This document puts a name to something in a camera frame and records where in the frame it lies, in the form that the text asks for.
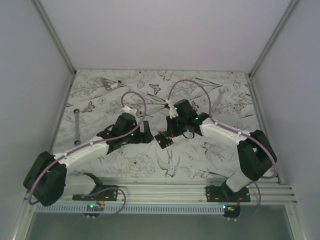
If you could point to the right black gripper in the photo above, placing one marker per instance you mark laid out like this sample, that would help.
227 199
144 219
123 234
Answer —
171 131

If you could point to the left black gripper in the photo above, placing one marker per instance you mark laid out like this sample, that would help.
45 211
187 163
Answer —
144 137

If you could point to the black fuse box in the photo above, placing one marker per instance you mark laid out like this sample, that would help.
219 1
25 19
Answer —
163 141

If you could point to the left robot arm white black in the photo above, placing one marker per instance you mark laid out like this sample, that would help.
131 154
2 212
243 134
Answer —
50 177

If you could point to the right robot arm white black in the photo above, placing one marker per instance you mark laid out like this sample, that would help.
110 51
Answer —
253 149

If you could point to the silver open-end wrench right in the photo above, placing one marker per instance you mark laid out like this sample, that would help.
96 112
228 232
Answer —
221 91

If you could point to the silver ratchet wrench left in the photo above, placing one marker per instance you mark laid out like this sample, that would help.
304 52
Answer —
77 138

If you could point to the left controller board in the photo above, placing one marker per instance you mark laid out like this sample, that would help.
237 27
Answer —
93 210

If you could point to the controller board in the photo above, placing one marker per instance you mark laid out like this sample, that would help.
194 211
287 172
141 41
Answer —
231 212
93 210

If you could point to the right controller board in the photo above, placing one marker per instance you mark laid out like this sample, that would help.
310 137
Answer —
231 212

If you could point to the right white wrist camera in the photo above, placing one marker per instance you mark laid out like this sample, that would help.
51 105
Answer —
172 109

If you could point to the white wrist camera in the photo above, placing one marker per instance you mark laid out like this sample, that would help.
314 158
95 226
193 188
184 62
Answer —
131 111
172 109

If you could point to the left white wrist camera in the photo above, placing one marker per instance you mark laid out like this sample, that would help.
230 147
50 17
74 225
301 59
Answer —
131 111

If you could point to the aluminium rail frame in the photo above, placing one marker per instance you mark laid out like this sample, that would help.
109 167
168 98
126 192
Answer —
158 191

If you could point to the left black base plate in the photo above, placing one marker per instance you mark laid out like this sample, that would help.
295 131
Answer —
100 193

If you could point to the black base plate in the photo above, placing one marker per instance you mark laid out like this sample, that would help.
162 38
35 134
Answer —
100 193
219 194

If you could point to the metal bracket tool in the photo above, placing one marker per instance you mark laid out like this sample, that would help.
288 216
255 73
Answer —
106 84

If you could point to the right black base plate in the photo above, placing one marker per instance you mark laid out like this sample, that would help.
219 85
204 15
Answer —
219 194

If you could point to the white slotted cable duct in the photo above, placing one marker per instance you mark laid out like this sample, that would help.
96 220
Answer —
136 209

